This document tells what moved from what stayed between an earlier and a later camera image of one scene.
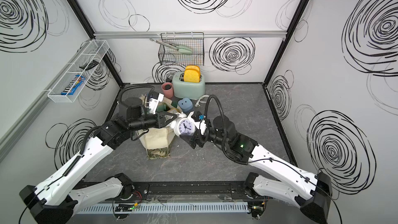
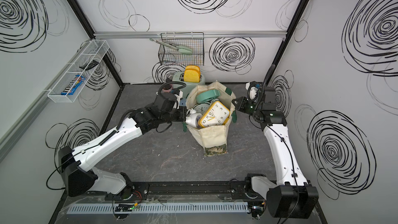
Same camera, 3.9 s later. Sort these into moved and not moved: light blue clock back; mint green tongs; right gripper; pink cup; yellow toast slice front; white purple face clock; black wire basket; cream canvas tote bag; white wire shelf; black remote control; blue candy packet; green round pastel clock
Moved: green round pastel clock; white purple face clock; right gripper; cream canvas tote bag
Not moved: black remote control; blue candy packet; light blue clock back; black wire basket; yellow toast slice front; white wire shelf; mint green tongs; pink cup
